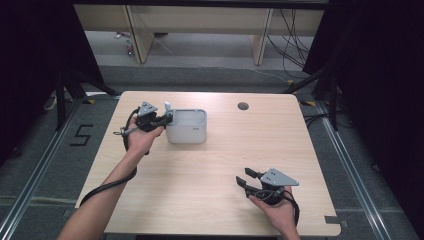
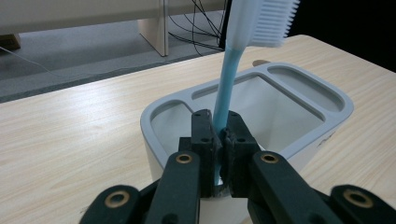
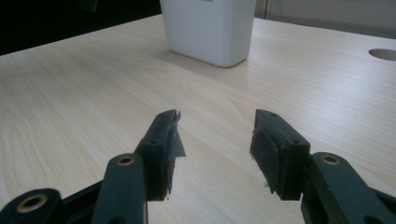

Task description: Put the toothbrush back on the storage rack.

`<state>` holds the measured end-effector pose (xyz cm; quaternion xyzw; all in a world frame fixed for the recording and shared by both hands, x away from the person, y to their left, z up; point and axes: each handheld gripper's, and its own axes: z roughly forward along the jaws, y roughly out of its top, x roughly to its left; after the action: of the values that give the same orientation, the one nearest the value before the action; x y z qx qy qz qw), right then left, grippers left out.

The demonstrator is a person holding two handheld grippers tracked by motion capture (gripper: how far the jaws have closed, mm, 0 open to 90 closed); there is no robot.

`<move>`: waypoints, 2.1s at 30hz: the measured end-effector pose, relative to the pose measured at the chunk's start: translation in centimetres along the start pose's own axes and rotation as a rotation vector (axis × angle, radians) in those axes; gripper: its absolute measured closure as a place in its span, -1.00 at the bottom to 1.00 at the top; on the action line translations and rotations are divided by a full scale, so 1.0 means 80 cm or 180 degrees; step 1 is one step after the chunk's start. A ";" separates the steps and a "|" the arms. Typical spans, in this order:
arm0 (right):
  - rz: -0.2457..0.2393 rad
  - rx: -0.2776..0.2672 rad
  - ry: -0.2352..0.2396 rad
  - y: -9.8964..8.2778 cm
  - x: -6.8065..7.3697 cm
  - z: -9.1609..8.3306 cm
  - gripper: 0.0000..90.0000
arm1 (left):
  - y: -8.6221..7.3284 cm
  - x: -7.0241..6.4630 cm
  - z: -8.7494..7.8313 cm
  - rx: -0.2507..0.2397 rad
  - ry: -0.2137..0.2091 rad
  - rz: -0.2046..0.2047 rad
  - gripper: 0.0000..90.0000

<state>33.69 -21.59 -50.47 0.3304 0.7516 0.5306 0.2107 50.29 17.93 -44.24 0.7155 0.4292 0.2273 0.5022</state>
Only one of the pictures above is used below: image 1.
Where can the small colourful floor clutter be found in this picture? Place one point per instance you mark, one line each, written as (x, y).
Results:
(128, 46)

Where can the yellow black floor tape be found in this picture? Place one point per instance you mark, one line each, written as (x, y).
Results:
(89, 101)
(308, 103)

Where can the black curtain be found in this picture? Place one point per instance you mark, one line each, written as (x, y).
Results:
(33, 66)
(383, 83)

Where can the white plastic container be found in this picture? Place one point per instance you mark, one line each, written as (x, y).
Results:
(186, 128)

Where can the grey tape piece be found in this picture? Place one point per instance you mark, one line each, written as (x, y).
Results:
(332, 219)

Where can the person's left hand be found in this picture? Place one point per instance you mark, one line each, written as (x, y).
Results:
(141, 140)

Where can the person's right hand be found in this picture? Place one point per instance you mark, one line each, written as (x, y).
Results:
(278, 213)

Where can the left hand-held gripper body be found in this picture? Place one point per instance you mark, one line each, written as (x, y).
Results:
(147, 115)

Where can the aluminium floor rail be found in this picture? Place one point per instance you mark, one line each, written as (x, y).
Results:
(353, 173)
(36, 166)

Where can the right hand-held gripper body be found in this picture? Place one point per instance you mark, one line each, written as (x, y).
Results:
(276, 178)

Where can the light wooden desk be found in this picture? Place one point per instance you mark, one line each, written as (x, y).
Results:
(200, 18)

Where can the black metal stand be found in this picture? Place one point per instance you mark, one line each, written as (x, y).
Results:
(331, 100)
(61, 100)

